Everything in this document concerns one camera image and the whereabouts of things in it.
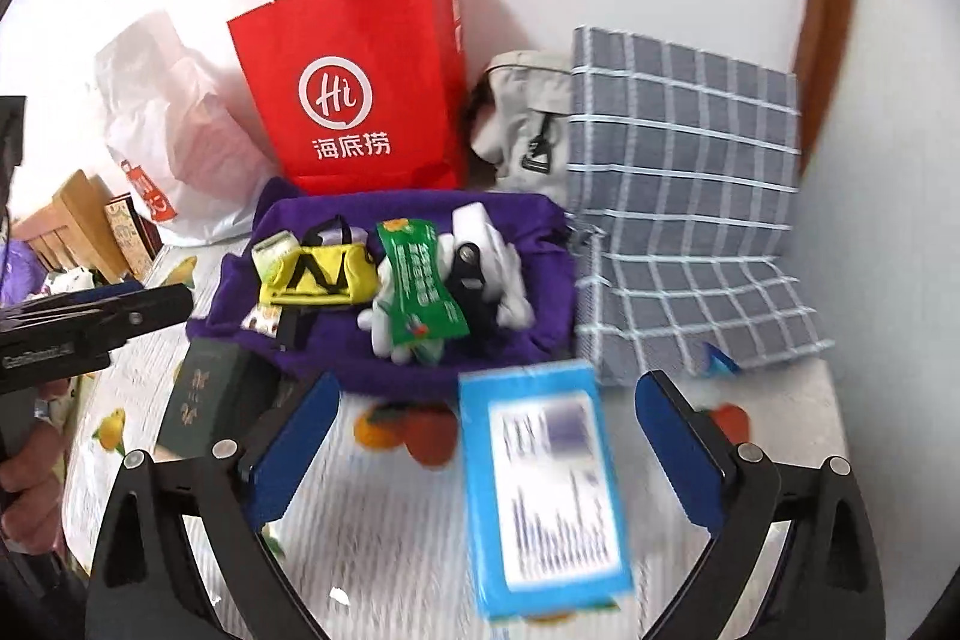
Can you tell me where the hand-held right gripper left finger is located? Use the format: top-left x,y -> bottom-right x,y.
85,370 -> 344,640

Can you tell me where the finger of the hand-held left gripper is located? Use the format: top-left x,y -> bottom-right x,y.
0,284 -> 194,352
0,280 -> 147,320

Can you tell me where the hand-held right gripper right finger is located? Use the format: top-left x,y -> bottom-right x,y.
634,370 -> 882,640

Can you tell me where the small floral print packet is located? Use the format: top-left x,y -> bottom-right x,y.
241,301 -> 284,339

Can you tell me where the purple fabric basket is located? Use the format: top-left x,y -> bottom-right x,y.
186,175 -> 578,397

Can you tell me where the blue tissue pack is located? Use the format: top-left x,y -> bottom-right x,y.
457,361 -> 637,618

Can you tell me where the yellow black pouch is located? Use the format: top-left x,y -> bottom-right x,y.
259,216 -> 380,352

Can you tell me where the green printed packet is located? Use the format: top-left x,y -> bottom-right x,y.
375,218 -> 472,345

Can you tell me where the white sponge block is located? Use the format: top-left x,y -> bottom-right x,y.
450,201 -> 505,270

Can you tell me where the person's left hand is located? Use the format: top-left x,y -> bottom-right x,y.
0,385 -> 72,540

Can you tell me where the white dotted cloth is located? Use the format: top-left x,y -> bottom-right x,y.
41,265 -> 98,298

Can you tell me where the brown patterned box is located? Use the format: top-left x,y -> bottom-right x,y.
105,194 -> 164,281

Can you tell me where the wooden bed headboard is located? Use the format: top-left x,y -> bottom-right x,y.
15,169 -> 128,285

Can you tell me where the purple plush toy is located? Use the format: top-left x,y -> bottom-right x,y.
0,237 -> 40,305

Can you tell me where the blue triangular tag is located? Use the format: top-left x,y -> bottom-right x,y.
697,342 -> 745,380

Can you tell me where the dark green gold box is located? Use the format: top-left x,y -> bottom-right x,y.
155,340 -> 301,461

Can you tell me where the fruit print tablecloth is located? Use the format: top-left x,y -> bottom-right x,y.
64,250 -> 856,640

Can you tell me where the grey checked cloth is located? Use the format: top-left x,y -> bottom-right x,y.
574,227 -> 835,390

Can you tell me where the white plastic shopping bag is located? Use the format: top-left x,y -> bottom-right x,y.
94,10 -> 282,247

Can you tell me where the grey checked fabric bag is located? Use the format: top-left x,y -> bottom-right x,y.
564,26 -> 802,259

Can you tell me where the red paper bag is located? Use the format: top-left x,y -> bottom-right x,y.
227,0 -> 470,197

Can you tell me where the beige canvas bag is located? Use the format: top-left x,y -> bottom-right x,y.
469,50 -> 575,206

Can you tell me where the brown wooden door frame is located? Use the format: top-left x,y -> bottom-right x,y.
795,0 -> 857,176

